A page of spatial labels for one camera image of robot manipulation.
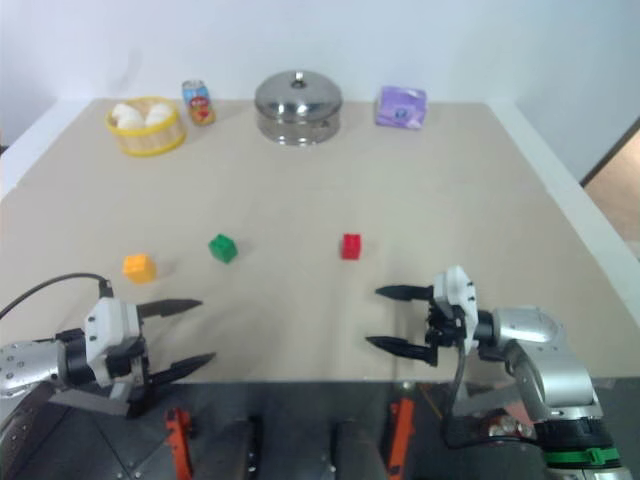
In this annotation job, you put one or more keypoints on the orange clamp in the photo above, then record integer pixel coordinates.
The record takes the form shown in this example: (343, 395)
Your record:
(401, 440)
(179, 440)

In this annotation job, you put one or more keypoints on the red cube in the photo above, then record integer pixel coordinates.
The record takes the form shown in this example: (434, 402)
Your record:
(351, 247)

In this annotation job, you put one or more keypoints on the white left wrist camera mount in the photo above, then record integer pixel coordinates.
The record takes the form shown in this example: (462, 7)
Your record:
(112, 320)

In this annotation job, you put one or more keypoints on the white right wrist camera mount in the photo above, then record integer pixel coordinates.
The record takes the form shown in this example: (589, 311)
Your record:
(457, 290)

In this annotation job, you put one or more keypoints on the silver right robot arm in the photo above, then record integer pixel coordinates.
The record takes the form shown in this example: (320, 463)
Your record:
(550, 360)

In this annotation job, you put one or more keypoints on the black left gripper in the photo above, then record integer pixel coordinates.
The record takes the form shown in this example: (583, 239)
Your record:
(131, 357)

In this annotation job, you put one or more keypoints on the white steamed bun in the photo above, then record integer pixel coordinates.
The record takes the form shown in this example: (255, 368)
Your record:
(157, 114)
(126, 117)

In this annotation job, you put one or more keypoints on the purple tissue pack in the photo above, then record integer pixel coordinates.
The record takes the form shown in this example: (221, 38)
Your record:
(400, 107)

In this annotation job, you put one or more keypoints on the yellow bamboo steamer basket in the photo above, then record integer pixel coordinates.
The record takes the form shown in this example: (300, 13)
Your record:
(150, 140)

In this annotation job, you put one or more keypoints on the stainless steel lidded pot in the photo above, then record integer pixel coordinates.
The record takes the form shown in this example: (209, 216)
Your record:
(297, 107)

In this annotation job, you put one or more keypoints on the green cube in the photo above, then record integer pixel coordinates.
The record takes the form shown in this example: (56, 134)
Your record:
(223, 248)

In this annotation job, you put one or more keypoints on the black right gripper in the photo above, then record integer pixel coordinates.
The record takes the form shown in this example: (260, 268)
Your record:
(445, 325)

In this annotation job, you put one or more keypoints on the printed drink can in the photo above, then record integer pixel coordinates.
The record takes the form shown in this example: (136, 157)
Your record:
(199, 105)

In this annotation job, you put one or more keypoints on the orange cube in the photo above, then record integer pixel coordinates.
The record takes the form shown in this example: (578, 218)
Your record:
(138, 268)

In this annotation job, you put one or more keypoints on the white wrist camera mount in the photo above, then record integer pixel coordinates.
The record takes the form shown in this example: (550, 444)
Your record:
(112, 320)
(457, 290)

